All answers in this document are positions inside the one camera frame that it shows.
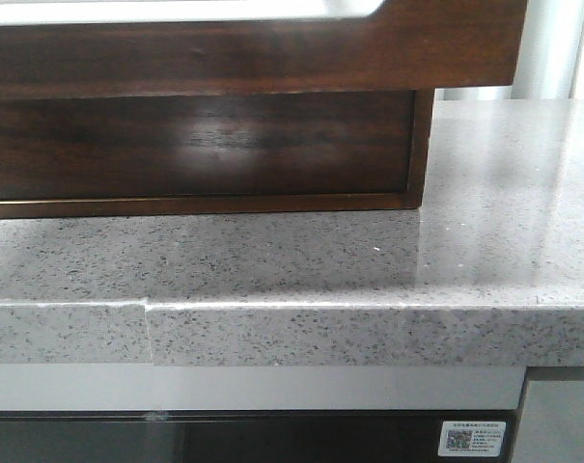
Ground dark wooden drawer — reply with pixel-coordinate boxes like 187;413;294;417
0;1;527;99
0;90;421;202

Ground white plastic drawer handle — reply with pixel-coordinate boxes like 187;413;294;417
0;1;383;26

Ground dark wooden drawer cabinet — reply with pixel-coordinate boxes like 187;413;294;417
0;88;438;221

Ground white QR code sticker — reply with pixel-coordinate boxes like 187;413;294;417
437;421;507;458

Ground grey cabinet door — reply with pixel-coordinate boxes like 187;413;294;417
512;368;584;462

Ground black glass appliance front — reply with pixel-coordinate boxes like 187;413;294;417
0;410;516;462

